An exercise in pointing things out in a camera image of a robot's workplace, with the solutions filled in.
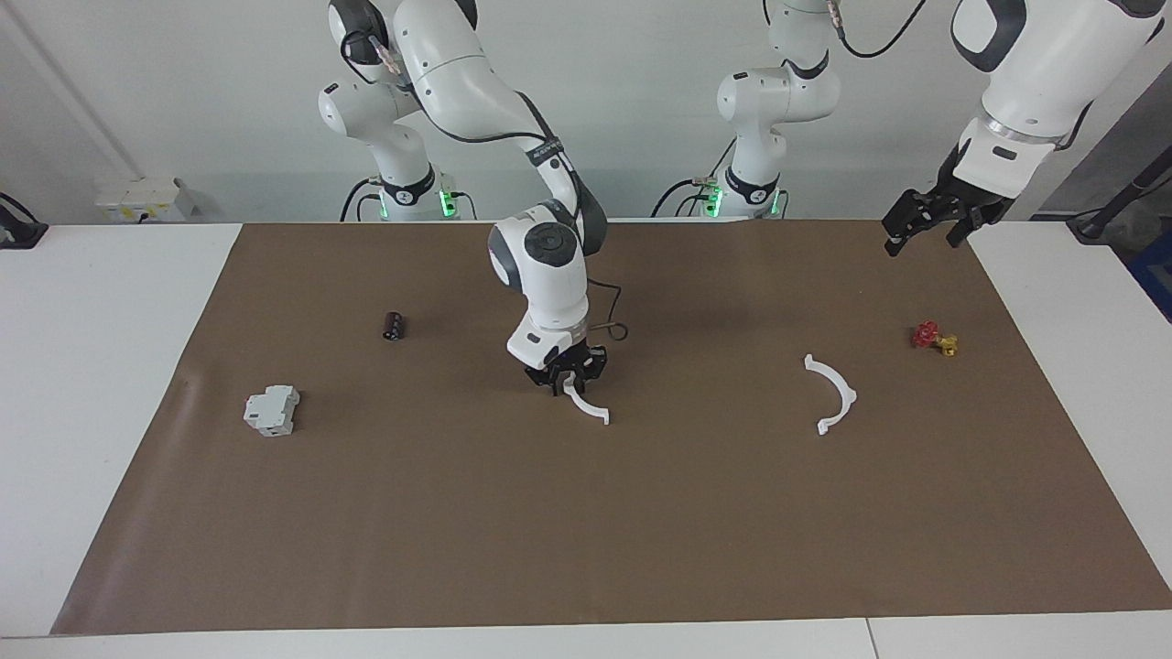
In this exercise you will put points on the black cylindrical capacitor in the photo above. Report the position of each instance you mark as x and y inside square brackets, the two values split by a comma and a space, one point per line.
[395, 327]

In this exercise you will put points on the white circuit breaker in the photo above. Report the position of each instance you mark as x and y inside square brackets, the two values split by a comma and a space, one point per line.
[272, 410]

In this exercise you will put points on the black clamp mount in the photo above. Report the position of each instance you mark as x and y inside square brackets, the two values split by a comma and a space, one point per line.
[20, 233]

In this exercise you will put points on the red and yellow valve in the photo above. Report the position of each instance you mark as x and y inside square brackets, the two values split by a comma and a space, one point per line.
[927, 335]

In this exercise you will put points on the black stand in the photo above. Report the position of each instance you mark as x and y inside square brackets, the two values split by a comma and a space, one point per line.
[1112, 206]

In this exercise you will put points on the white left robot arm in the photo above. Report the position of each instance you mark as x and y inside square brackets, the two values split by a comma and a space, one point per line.
[1053, 55]

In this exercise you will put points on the white power strip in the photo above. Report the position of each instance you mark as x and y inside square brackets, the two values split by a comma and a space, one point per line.
[142, 197]

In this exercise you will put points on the blue crate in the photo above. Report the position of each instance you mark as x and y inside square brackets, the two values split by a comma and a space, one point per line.
[1155, 284]

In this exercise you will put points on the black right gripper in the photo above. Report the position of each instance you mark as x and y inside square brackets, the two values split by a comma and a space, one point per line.
[577, 359]

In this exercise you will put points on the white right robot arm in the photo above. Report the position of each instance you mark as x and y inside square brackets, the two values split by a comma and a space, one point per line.
[540, 265]

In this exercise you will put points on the brown paper mat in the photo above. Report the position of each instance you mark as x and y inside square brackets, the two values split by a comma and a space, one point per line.
[586, 513]

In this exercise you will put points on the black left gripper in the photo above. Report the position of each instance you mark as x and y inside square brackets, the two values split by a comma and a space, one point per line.
[969, 203]

